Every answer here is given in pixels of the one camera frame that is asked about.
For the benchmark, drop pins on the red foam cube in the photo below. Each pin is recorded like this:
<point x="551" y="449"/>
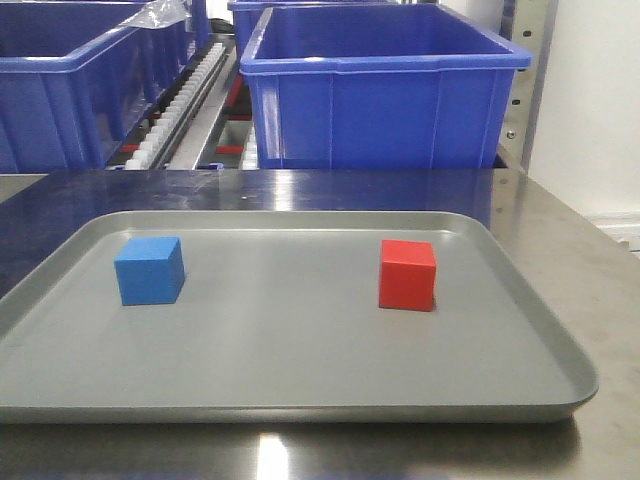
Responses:
<point x="407" y="275"/>

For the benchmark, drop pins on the blue foam cube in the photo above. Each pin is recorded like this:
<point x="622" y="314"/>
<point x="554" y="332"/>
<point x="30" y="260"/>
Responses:
<point x="150" y="271"/>

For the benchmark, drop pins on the blue plastic bin right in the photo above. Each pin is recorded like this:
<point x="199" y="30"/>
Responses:
<point x="377" y="86"/>

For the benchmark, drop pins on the blue plastic bin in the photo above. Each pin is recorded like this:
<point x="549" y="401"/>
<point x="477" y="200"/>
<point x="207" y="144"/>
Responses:
<point x="377" y="86"/>
<point x="75" y="84"/>

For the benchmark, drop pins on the grey metal tray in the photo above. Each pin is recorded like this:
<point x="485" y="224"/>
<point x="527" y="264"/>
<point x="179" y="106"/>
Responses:
<point x="278" y="320"/>

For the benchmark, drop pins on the blue bin rear right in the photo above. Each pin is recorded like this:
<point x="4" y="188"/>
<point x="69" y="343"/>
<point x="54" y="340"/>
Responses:
<point x="246" y="14"/>

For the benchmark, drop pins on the clear plastic bag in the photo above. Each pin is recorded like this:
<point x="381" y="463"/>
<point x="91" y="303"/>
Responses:
<point x="159" y="14"/>

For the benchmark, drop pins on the blue plastic bin left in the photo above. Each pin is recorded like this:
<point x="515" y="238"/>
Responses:
<point x="75" y="84"/>

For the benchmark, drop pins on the white roller conveyor rail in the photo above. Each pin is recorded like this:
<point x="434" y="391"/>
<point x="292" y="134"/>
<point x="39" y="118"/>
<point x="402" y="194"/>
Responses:
<point x="172" y="122"/>

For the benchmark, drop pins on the steel shelf upright post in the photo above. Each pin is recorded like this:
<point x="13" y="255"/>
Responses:
<point x="530" y="24"/>

